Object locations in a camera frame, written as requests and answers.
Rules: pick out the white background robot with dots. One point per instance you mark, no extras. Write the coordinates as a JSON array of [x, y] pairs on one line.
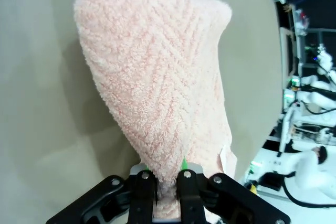
[[315, 98], [325, 61], [309, 171]]

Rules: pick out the pink terry towel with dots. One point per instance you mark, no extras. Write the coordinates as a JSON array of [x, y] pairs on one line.
[[157, 64]]

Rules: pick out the white framed board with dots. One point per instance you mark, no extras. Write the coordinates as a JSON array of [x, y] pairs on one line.
[[287, 51]]

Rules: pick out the white metal stand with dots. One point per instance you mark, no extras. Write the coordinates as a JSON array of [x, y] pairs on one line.
[[286, 129]]

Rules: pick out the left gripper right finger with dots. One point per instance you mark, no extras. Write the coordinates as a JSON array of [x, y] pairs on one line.
[[191, 197]]

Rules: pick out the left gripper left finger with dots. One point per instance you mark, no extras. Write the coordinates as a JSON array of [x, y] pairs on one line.
[[131, 197]]

